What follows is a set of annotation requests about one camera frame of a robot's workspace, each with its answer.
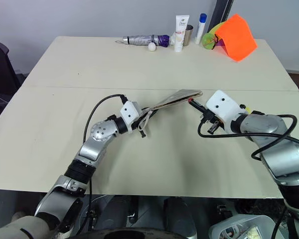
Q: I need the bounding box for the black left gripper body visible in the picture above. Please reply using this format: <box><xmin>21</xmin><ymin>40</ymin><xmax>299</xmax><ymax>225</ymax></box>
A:
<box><xmin>133</xmin><ymin>107</ymin><xmax>150</xmax><ymax>125</ymax></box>

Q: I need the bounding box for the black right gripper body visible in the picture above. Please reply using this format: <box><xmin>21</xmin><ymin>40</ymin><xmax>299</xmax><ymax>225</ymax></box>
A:
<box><xmin>200</xmin><ymin>109</ymin><xmax>226</xmax><ymax>130</ymax></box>

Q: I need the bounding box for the black marker with red end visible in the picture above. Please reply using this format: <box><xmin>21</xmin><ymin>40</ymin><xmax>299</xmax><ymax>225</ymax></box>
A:
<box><xmin>188</xmin><ymin>98</ymin><xmax>210</xmax><ymax>116</ymax></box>

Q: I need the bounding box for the beige grid pouch with strap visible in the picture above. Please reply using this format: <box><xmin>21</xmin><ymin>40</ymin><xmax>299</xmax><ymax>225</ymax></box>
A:
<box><xmin>138</xmin><ymin>89</ymin><xmax>204</xmax><ymax>132</ymax></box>

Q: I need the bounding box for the folded silver purple umbrella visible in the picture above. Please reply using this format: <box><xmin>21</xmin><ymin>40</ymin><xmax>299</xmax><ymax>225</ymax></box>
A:
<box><xmin>116</xmin><ymin>34</ymin><xmax>170</xmax><ymax>48</ymax></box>

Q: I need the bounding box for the green yellow plastic toy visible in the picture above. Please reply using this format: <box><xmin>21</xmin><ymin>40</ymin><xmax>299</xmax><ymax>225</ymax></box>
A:
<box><xmin>201</xmin><ymin>21</ymin><xmax>226</xmax><ymax>50</ymax></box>

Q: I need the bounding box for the silver metal cup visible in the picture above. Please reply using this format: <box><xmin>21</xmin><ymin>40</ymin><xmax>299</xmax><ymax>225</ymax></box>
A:
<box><xmin>183</xmin><ymin>24</ymin><xmax>194</xmax><ymax>47</ymax></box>

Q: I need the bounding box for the white Dove tube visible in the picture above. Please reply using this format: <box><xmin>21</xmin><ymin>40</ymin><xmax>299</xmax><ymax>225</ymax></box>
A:
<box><xmin>174</xmin><ymin>14</ymin><xmax>191</xmax><ymax>52</ymax></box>

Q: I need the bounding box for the folded orange paper sheet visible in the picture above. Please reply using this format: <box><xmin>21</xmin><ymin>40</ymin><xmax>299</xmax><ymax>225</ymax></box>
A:
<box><xmin>216</xmin><ymin>13</ymin><xmax>258</xmax><ymax>62</ymax></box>

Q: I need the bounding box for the white bottle with blue cap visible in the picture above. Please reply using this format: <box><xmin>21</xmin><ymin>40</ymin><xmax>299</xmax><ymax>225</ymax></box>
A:
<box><xmin>194</xmin><ymin>13</ymin><xmax>207</xmax><ymax>45</ymax></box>

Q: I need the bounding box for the black round base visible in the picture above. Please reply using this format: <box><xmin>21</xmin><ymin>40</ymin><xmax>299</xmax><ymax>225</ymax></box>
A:
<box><xmin>72</xmin><ymin>226</ymin><xmax>181</xmax><ymax>239</ymax></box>

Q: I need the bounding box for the white plastic bin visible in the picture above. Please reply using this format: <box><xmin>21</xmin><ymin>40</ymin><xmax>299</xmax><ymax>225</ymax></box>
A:
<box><xmin>208</xmin><ymin>214</ymin><xmax>284</xmax><ymax>239</ymax></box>

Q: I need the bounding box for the dark leaning pole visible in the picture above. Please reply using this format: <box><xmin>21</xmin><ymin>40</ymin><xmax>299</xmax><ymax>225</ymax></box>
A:
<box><xmin>209</xmin><ymin>0</ymin><xmax>236</xmax><ymax>33</ymax></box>

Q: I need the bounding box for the black chair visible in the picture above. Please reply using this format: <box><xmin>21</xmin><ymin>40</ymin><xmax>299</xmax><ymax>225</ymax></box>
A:
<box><xmin>0</xmin><ymin>36</ymin><xmax>28</xmax><ymax>122</ymax></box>

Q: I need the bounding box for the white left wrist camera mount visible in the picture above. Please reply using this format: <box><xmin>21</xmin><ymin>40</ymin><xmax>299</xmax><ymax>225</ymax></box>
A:
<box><xmin>119</xmin><ymin>100</ymin><xmax>142</xmax><ymax>135</ymax></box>

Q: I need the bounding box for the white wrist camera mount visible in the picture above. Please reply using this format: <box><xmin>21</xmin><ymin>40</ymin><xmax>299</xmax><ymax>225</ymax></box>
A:
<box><xmin>119</xmin><ymin>100</ymin><xmax>142</xmax><ymax>135</ymax></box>
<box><xmin>205</xmin><ymin>90</ymin><xmax>249</xmax><ymax>134</ymax></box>

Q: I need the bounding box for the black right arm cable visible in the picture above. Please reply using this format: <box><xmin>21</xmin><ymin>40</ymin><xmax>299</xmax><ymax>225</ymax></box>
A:
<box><xmin>197</xmin><ymin>113</ymin><xmax>298</xmax><ymax>161</ymax></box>

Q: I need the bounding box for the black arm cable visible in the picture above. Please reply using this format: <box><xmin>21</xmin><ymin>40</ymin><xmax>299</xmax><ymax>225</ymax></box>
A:
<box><xmin>197</xmin><ymin>113</ymin><xmax>298</xmax><ymax>161</ymax></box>
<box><xmin>83</xmin><ymin>94</ymin><xmax>129</xmax><ymax>229</ymax></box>

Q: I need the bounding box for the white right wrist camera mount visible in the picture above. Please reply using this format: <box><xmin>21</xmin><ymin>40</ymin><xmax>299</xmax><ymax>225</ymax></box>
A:
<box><xmin>205</xmin><ymin>90</ymin><xmax>249</xmax><ymax>134</ymax></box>

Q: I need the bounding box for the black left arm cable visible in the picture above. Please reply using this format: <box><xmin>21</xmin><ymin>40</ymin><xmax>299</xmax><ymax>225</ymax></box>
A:
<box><xmin>83</xmin><ymin>94</ymin><xmax>129</xmax><ymax>229</ymax></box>

